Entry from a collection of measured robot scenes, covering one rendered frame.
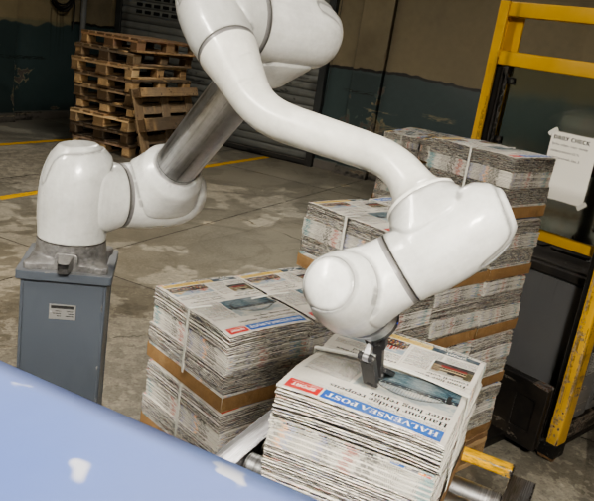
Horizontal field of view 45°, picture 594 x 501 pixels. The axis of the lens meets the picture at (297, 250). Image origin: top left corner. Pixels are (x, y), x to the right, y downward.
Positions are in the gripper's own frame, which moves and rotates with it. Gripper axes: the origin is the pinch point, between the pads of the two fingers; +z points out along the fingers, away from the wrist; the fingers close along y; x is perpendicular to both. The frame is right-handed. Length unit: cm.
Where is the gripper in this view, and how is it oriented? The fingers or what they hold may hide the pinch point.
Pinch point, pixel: (397, 334)
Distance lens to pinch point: 128.9
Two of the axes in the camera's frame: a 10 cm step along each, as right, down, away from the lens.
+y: -3.4, 9.3, -1.5
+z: 3.3, 2.6, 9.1
